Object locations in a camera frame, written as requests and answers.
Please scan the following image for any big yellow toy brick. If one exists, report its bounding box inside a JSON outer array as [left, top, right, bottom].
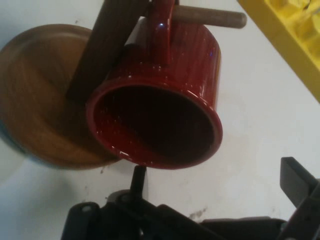
[[236, 0, 320, 104]]

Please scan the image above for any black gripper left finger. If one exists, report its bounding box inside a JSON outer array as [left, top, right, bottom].
[[61, 165, 221, 240]]

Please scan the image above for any brown wooden mug tree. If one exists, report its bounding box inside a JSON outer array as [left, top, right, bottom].
[[0, 0, 248, 171]]

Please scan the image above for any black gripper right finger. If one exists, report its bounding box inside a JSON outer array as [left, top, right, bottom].
[[277, 156, 320, 240]]

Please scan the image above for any red enamel mug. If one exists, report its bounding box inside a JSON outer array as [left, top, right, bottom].
[[86, 0, 224, 171]]

